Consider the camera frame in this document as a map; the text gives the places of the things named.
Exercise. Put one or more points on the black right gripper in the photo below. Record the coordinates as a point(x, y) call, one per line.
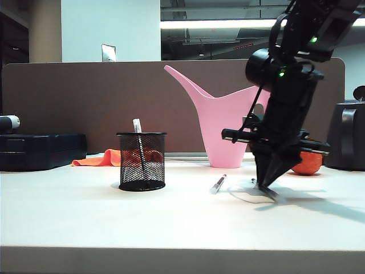
point(285, 128)

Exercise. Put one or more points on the black gel pen clear cap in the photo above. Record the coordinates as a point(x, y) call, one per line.
point(266, 192)
point(137, 125)
point(218, 184)

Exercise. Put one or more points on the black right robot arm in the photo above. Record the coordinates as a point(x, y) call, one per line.
point(328, 25)

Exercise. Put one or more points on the black mesh pen holder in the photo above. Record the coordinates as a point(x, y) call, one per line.
point(141, 187)

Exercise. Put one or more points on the orange fruit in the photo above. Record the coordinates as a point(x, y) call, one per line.
point(308, 165)

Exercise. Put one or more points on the pink plastic watering can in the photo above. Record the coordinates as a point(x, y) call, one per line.
point(216, 128)

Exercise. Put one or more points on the black kettle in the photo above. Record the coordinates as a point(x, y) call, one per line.
point(348, 142)

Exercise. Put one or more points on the ceiling light strip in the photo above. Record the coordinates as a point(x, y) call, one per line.
point(214, 23)

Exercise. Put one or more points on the orange cloth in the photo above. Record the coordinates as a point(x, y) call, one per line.
point(97, 161)

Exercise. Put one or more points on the brown desk partition panel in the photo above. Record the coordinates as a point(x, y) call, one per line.
point(85, 94)

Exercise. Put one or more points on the black plastic box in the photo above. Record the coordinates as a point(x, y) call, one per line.
point(42, 151)

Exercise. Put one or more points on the beige column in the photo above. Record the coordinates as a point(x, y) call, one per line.
point(44, 31)

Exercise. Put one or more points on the white and black cylindrical device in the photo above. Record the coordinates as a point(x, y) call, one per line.
point(8, 122)

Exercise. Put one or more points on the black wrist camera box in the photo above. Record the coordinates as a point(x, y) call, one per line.
point(253, 121)

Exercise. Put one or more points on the aluminium partition base rail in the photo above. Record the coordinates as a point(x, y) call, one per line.
point(185, 155)

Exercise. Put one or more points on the metal wall plate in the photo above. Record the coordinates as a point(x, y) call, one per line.
point(108, 52)

